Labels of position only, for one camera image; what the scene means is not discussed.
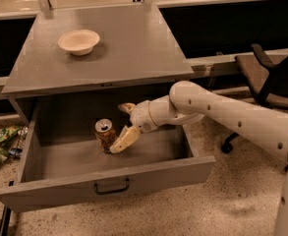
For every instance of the white paper bowl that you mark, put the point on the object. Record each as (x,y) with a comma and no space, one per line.
(78,42)

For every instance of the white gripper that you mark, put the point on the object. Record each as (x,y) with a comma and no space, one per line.
(141,116)

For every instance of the grey open top drawer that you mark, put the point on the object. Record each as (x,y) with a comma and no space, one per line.
(61,159)

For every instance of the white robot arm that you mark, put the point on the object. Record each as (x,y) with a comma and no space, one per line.
(187,103)

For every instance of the black office chair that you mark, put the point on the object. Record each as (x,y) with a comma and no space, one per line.
(266,77)

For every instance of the orange soda can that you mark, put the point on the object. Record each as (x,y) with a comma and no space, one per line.
(105,134)

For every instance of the grey cabinet counter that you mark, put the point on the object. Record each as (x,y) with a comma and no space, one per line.
(136,47)

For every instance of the blue silver snack wrapper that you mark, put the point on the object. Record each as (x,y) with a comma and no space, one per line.
(18,143)

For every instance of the black drawer handle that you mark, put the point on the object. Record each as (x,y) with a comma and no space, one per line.
(111,187)

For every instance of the green chip bag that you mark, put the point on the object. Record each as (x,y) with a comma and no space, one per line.
(7,135)

